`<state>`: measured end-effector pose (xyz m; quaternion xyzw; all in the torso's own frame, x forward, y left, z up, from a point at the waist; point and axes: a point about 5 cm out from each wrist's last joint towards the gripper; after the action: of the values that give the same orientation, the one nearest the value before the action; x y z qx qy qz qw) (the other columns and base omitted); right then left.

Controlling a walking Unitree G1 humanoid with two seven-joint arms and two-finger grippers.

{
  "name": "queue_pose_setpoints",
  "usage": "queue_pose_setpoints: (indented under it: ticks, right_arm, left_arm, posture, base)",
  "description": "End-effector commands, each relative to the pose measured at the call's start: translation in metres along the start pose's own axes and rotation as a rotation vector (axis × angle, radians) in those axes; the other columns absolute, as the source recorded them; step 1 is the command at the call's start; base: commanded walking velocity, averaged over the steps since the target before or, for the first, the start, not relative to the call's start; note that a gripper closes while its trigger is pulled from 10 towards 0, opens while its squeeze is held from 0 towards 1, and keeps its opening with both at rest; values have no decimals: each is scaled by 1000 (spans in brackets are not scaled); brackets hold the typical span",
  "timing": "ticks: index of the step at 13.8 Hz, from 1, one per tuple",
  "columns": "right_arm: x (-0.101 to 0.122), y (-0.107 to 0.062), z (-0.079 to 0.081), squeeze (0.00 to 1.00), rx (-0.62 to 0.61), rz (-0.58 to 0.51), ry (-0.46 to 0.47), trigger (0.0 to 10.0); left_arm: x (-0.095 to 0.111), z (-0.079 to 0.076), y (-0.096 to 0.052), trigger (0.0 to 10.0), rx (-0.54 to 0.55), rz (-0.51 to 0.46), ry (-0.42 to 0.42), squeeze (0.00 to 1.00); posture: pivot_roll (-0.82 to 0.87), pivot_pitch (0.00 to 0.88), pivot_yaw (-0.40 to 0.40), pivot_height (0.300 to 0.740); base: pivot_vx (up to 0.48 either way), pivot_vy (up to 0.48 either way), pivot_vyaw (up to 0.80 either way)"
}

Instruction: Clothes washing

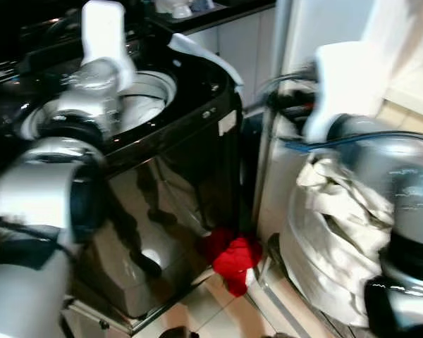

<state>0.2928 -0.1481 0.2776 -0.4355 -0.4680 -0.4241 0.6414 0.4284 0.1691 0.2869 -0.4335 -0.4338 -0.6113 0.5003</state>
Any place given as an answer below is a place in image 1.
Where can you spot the white kitchen cabinet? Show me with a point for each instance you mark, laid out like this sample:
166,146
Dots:
240,42

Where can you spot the small red cloth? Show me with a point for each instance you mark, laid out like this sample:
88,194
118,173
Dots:
236,260

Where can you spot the white window sill shelf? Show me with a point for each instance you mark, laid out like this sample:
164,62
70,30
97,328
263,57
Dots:
412,88

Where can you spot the cream crumpled garment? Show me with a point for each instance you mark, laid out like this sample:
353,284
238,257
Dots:
331,239

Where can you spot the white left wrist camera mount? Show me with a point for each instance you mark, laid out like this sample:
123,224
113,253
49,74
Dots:
104,35

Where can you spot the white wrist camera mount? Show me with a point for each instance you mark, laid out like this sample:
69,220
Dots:
104,35
345,77

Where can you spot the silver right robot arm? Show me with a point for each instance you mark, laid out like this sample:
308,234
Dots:
402,183

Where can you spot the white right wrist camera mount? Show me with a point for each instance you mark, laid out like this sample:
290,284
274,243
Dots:
345,77

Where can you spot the black top-load washing machine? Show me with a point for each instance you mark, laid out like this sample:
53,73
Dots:
169,190

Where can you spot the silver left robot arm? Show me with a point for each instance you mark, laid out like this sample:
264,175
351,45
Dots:
35,190

